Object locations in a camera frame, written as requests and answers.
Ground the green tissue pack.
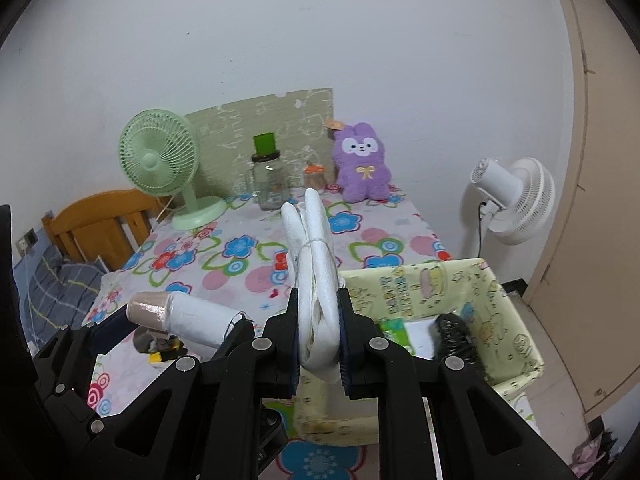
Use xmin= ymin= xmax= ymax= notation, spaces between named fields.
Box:
xmin=378 ymin=318 xmax=414 ymax=354

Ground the white cloth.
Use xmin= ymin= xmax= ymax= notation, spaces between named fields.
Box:
xmin=280 ymin=188 xmax=344 ymax=384

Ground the grey plaid pillow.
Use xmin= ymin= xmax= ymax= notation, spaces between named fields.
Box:
xmin=15 ymin=246 xmax=106 ymax=349

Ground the floral tablecloth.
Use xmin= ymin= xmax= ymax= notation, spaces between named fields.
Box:
xmin=86 ymin=191 xmax=456 ymax=479

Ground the yellow cartoon storage box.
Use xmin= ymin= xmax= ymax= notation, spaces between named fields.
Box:
xmin=293 ymin=258 xmax=544 ymax=446

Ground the glass mason jar mug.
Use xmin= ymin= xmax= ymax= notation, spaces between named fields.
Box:
xmin=245 ymin=132 xmax=291 ymax=211

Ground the toothpick jar orange lid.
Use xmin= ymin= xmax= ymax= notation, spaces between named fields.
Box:
xmin=303 ymin=162 xmax=326 ymax=193

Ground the green desk fan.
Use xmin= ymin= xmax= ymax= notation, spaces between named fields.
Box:
xmin=118 ymin=108 xmax=226 ymax=231

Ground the green patterned board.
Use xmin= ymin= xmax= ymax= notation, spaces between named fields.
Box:
xmin=186 ymin=88 xmax=335 ymax=197

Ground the purple plush bunny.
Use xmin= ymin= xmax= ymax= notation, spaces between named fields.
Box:
xmin=326 ymin=120 xmax=392 ymax=203

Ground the white standing fan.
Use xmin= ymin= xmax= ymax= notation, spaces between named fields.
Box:
xmin=460 ymin=157 xmax=555 ymax=257

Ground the beige door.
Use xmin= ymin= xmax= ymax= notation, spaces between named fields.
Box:
xmin=524 ymin=0 xmax=639 ymax=420

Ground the wall power socket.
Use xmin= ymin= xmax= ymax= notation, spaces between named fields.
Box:
xmin=15 ymin=229 xmax=38 ymax=257

